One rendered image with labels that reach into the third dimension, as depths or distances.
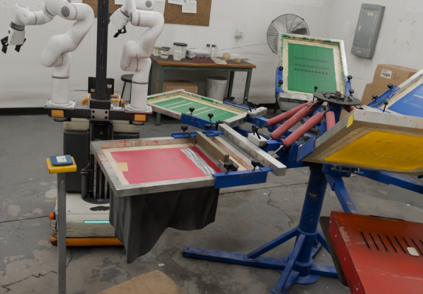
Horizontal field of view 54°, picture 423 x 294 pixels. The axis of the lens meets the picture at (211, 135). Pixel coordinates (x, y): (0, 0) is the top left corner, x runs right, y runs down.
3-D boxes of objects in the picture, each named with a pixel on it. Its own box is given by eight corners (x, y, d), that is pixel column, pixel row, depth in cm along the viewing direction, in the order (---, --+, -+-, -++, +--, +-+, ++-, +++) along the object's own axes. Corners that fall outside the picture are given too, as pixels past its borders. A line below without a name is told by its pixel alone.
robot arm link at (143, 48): (168, 28, 212) (132, 24, 204) (152, 75, 241) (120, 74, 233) (163, 8, 219) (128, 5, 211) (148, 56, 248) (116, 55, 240)
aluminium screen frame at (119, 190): (116, 197, 180) (116, 189, 178) (89, 147, 228) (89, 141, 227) (265, 179, 215) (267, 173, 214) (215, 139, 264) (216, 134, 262)
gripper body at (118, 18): (134, 17, 258) (123, 31, 262) (123, 5, 258) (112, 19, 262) (128, 17, 251) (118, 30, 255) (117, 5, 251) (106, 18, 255)
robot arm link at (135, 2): (160, 28, 216) (131, 26, 210) (148, 26, 235) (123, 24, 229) (161, -5, 212) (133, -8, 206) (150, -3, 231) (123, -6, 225)
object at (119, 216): (126, 266, 203) (131, 188, 189) (105, 219, 241) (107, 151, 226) (132, 265, 205) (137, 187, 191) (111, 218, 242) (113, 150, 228)
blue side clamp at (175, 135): (173, 146, 247) (174, 135, 245) (170, 143, 251) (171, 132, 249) (217, 143, 261) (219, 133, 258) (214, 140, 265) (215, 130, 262)
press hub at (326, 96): (292, 294, 276) (336, 100, 231) (260, 259, 308) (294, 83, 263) (336, 281, 294) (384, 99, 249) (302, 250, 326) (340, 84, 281)
